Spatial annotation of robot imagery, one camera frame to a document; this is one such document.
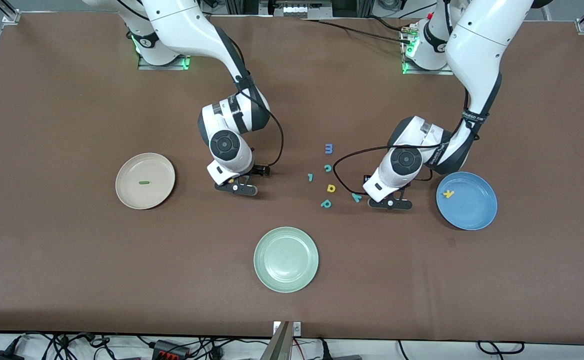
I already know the brown round plate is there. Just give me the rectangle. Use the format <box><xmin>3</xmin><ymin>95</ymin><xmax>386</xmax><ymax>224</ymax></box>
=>
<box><xmin>115</xmin><ymin>152</ymin><xmax>176</xmax><ymax>210</ymax></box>

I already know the blue round plate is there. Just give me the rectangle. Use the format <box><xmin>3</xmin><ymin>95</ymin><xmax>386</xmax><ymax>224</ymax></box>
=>
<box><xmin>436</xmin><ymin>171</ymin><xmax>498</xmax><ymax>231</ymax></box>

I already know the pale green round plate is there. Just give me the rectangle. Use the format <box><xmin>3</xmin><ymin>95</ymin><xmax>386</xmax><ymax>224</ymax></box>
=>
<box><xmin>253</xmin><ymin>226</ymin><xmax>320</xmax><ymax>294</ymax></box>

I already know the grey metal pole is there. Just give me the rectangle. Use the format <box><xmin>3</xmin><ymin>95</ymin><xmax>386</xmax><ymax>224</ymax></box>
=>
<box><xmin>261</xmin><ymin>321</ymin><xmax>291</xmax><ymax>360</ymax></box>

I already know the brown table mat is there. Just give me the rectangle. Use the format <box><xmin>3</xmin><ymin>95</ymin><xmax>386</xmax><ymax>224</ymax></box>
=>
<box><xmin>0</xmin><ymin>12</ymin><xmax>584</xmax><ymax>346</ymax></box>

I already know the black orange power strip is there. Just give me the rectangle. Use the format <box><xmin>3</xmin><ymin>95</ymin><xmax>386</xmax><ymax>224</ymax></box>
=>
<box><xmin>152</xmin><ymin>340</ymin><xmax>190</xmax><ymax>360</ymax></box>

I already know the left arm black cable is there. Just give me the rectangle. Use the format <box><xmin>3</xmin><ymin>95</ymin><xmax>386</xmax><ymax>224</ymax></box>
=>
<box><xmin>332</xmin><ymin>0</ymin><xmax>490</xmax><ymax>197</ymax></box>

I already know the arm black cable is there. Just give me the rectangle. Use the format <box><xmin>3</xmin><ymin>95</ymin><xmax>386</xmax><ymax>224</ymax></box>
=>
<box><xmin>332</xmin><ymin>0</ymin><xmax>490</xmax><ymax>197</ymax></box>
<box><xmin>212</xmin><ymin>27</ymin><xmax>285</xmax><ymax>168</ymax></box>

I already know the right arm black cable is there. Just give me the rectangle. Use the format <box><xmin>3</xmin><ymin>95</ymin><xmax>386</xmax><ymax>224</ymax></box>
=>
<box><xmin>212</xmin><ymin>27</ymin><xmax>285</xmax><ymax>168</ymax></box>

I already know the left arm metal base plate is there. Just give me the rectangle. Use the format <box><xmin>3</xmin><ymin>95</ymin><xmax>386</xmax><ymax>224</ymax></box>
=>
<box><xmin>402</xmin><ymin>27</ymin><xmax>455</xmax><ymax>76</ymax></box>

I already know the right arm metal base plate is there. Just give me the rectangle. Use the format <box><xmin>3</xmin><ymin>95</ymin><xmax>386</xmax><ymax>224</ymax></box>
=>
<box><xmin>138</xmin><ymin>54</ymin><xmax>191</xmax><ymax>71</ymax></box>

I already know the thin black cable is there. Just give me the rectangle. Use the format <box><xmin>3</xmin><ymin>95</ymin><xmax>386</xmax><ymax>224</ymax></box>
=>
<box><xmin>292</xmin><ymin>16</ymin><xmax>415</xmax><ymax>46</ymax></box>

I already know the thick black cable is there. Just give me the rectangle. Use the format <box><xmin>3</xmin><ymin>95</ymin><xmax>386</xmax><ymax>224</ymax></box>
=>
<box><xmin>367</xmin><ymin>15</ymin><xmax>413</xmax><ymax>33</ymax></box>

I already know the aluminium frame rack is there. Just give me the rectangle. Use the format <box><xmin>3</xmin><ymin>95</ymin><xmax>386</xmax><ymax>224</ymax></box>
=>
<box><xmin>224</xmin><ymin>0</ymin><xmax>375</xmax><ymax>20</ymax></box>

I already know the black cable loop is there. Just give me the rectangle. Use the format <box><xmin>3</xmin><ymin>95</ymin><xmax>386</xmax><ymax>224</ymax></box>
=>
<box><xmin>477</xmin><ymin>341</ymin><xmax>526</xmax><ymax>355</ymax></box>

